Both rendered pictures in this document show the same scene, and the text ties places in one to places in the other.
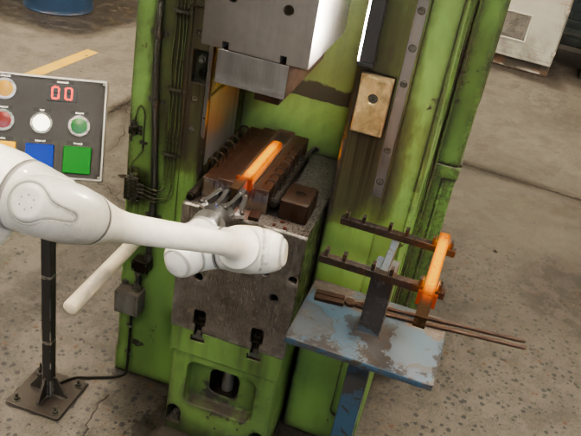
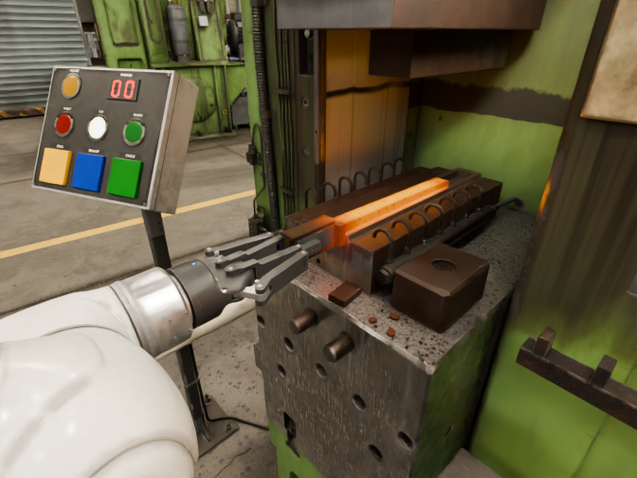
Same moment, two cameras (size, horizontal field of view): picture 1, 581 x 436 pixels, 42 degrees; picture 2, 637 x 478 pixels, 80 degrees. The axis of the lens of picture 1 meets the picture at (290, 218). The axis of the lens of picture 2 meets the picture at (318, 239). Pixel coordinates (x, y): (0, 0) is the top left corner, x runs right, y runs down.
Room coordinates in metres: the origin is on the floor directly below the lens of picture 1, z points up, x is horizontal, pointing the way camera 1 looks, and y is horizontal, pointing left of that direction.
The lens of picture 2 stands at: (1.47, -0.13, 1.27)
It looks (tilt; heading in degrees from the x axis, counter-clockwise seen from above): 28 degrees down; 35
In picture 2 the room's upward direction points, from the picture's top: straight up
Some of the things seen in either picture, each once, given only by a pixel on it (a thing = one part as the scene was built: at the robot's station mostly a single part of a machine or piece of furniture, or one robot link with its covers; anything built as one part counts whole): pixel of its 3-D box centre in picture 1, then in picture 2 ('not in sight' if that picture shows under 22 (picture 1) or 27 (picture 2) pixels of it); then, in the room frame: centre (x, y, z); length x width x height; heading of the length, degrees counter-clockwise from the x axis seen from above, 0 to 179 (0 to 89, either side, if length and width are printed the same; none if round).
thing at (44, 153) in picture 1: (39, 157); (90, 172); (1.83, 0.71, 1.01); 0.07 x 0.05 x 0.07; 103
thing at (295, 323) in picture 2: not in sight; (302, 321); (1.83, 0.15, 0.87); 0.04 x 0.03 x 0.03; 168
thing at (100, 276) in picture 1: (106, 269); (201, 327); (1.90, 0.53, 0.62); 0.44 x 0.05 x 0.05; 168
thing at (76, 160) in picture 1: (77, 160); (126, 178); (1.85, 0.61, 1.01); 0.07 x 0.05 x 0.07; 103
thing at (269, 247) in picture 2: (221, 201); (253, 258); (1.78, 0.19, 1.00); 0.11 x 0.01 x 0.04; 173
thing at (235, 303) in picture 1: (264, 239); (411, 327); (2.12, 0.07, 0.69); 0.56 x 0.38 x 0.45; 168
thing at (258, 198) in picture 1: (258, 164); (401, 211); (2.12, 0.13, 0.96); 0.42 x 0.20 x 0.09; 168
